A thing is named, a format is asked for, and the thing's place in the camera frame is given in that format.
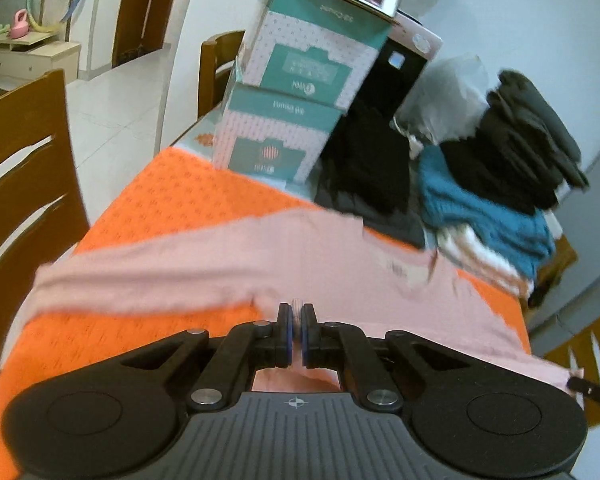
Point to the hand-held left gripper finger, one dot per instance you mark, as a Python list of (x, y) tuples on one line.
[(292, 345), (304, 345)]

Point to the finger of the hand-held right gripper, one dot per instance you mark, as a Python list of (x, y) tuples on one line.
[(595, 392)]

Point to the pink shirt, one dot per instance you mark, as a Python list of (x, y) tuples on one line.
[(180, 270)]

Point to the folded black clothes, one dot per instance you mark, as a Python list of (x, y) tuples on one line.
[(365, 170)]

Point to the stack of dark folded clothes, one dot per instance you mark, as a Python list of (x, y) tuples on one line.
[(520, 150)]

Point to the folded dark grey garment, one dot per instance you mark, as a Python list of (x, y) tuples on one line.
[(400, 227)]

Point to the folded white pink towels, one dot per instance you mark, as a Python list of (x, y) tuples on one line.
[(480, 260)]

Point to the orange patterned table mat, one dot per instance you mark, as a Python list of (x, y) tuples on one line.
[(155, 190)]

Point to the folded teal knitted sweater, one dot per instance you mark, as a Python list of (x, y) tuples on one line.
[(480, 220)]

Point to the teal pink cardboard box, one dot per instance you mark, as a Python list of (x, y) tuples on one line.
[(305, 50), (270, 135)]

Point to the small white object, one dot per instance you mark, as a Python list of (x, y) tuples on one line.
[(407, 135)]

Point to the black box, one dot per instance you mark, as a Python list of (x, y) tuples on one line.
[(390, 85)]

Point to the white plastic bag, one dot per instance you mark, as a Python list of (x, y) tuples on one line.
[(450, 95)]

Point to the brown wooden door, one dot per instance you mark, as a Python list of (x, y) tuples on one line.
[(145, 10)]

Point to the low beige cabinet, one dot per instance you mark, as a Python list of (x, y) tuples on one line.
[(30, 60)]

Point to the pink kettlebell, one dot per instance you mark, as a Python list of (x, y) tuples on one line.
[(19, 27)]

